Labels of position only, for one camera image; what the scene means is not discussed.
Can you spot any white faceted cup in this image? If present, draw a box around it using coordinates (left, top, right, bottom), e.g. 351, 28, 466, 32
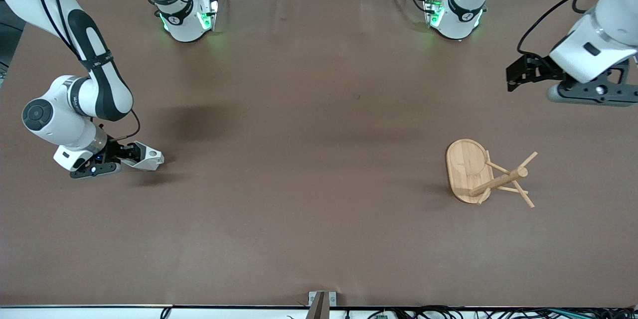
122, 142, 164, 171

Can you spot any wooden cup rack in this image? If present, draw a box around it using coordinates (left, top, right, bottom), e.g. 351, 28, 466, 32
445, 139, 539, 209

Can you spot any brown table cover mat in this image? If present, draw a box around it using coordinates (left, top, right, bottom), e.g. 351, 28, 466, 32
0, 0, 638, 308

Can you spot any teal cable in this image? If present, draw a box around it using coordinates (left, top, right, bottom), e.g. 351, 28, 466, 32
546, 308, 594, 319

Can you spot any brown upright post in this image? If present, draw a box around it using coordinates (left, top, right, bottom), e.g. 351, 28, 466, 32
305, 292, 330, 319

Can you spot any small metal bracket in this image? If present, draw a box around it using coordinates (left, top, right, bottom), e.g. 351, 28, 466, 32
308, 291, 337, 307

